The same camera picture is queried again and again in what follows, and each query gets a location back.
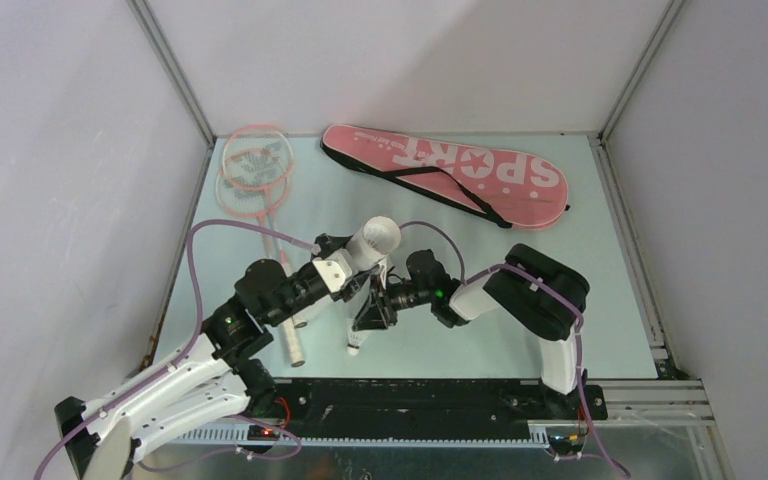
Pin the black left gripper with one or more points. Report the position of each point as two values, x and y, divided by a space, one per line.
354 285

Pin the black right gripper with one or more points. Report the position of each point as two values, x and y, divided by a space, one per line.
379 311

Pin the white shuttlecock front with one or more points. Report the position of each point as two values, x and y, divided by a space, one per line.
355 340

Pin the white shuttlecock tube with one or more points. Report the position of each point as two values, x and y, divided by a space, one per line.
376 239

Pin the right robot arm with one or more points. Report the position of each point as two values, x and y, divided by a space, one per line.
543 295

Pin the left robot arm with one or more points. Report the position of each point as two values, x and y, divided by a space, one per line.
215 374

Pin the pink sport racket bag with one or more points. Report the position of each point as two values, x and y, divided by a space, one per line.
510 189

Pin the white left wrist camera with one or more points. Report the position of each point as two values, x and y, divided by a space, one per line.
336 271

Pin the aluminium front frame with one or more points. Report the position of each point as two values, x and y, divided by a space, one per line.
655 429

